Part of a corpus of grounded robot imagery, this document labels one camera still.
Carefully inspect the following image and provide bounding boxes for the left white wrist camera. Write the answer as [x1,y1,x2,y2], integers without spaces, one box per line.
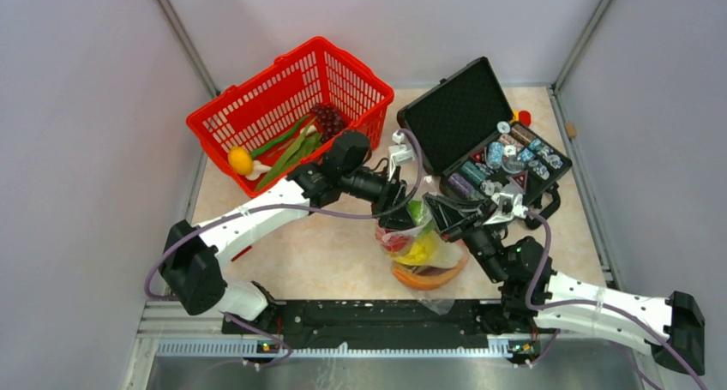
[388,129,418,180]

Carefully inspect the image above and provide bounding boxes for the orange toy steak slice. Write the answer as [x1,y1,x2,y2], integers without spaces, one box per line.
[391,256,469,291]

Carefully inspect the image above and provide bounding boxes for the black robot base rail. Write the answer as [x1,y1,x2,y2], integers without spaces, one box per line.
[251,299,539,351]

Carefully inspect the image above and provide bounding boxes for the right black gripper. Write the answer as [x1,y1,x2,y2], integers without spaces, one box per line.
[424,191,509,283]

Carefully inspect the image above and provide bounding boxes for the small tan wall block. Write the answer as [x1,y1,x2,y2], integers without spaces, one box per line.
[564,123,577,140]

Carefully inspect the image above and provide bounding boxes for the red round token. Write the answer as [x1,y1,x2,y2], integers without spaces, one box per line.
[517,110,532,127]

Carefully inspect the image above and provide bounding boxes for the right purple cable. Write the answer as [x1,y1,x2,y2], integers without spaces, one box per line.
[523,210,710,390]

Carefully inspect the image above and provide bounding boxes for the red toy bell pepper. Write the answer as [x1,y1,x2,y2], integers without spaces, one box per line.
[380,232,412,253]

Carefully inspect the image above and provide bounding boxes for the yellow toy corn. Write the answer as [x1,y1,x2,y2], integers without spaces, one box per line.
[394,231,441,267]

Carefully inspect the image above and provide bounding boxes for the black poker chip case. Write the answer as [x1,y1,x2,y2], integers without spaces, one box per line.
[397,57,573,219]

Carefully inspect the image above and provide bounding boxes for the green toy vegetable leaves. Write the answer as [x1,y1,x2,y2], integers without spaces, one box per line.
[255,124,321,190]

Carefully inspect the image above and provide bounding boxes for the red plastic shopping basket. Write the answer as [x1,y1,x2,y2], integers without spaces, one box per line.
[186,36,394,197]

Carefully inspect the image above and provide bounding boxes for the dark purple toy grapes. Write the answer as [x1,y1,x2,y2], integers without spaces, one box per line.
[311,104,347,143]

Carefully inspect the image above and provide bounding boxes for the green toy round fruit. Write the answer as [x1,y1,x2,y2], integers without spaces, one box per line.
[407,200,429,226]

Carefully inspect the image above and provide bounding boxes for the green toy chili pepper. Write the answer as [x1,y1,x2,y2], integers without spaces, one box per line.
[250,114,310,159]

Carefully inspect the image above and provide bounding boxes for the white toy garlic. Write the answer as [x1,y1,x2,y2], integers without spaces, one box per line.
[244,159,272,182]

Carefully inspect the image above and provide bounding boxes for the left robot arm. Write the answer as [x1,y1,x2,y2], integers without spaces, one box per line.
[149,129,424,333]

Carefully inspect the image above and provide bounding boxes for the red blue toy block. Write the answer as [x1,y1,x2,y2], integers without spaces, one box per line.
[231,245,252,262]

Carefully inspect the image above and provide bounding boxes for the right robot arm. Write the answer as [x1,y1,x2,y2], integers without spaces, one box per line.
[424,192,706,381]

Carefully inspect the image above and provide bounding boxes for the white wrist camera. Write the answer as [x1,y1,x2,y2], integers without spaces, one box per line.
[388,129,418,180]
[484,183,528,225]

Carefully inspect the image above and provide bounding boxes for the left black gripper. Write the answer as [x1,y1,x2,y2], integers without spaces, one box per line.
[341,164,419,235]

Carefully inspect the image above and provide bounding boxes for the clear zip top bag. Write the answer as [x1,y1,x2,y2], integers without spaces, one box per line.
[376,200,469,315]

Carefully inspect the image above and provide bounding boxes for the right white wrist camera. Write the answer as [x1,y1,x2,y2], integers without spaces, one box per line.
[484,183,528,225]

